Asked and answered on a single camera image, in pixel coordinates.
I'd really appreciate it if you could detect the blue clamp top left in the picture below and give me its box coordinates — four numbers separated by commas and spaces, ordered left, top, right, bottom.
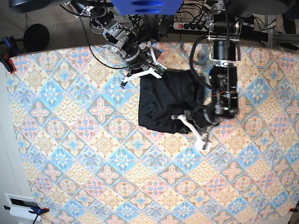
0, 36, 23, 50

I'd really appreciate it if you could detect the aluminium frame post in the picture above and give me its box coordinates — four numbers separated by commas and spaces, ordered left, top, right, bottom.
264, 14, 299, 49

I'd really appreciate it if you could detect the blue clamp bottom left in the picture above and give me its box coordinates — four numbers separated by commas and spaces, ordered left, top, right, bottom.
3, 204, 50, 224

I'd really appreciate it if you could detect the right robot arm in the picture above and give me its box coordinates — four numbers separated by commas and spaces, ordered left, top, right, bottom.
9, 0, 166, 87

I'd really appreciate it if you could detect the black round stool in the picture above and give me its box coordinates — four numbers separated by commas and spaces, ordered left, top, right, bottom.
23, 24, 50, 52

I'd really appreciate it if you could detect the blue clamp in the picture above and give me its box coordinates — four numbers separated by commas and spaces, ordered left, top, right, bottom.
3, 204, 50, 224
0, 36, 23, 50

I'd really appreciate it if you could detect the white power strip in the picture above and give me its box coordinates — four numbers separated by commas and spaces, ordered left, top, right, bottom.
172, 22, 208, 32

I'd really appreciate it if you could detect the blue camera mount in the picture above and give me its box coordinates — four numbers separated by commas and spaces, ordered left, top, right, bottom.
111, 0, 183, 15

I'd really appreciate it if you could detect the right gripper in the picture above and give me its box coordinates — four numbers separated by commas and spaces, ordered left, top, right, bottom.
121, 41, 167, 88

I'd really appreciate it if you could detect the black t-shirt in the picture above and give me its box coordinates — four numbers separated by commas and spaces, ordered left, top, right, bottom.
138, 70, 204, 134

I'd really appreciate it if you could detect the patterned tablecloth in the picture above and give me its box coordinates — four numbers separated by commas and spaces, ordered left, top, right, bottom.
6, 46, 299, 224

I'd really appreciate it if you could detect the white floor outlet box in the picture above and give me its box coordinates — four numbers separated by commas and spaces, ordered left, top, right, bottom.
5, 193, 39, 221

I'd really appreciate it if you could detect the orange clamp bottom right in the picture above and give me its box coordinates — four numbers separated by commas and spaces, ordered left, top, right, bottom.
289, 208, 299, 213

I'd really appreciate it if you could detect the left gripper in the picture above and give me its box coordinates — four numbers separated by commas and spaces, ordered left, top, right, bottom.
171, 106, 220, 152

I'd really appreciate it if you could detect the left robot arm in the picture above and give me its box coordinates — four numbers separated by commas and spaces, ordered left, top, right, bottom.
171, 0, 242, 153

